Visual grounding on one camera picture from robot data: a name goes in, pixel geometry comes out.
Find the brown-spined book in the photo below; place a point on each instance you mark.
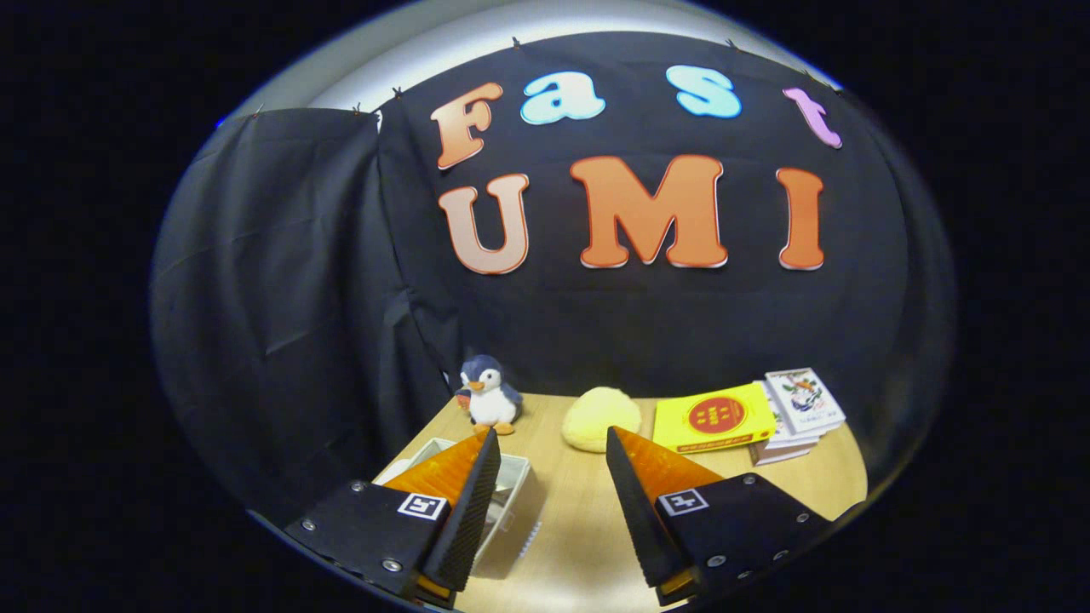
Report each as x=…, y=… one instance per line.
x=779, y=449

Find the yellow book with red circle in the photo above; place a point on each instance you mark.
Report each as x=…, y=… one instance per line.
x=714, y=417

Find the yellow bread-shaped plush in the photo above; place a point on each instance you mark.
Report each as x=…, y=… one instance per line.
x=600, y=419

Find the blue white penguin plush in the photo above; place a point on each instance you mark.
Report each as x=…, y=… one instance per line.
x=487, y=398

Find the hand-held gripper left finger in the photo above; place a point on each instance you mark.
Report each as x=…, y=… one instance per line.
x=473, y=511

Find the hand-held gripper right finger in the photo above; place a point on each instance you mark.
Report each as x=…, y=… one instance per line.
x=634, y=511

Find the cream fabric storage box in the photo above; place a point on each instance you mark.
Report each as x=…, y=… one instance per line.
x=515, y=511

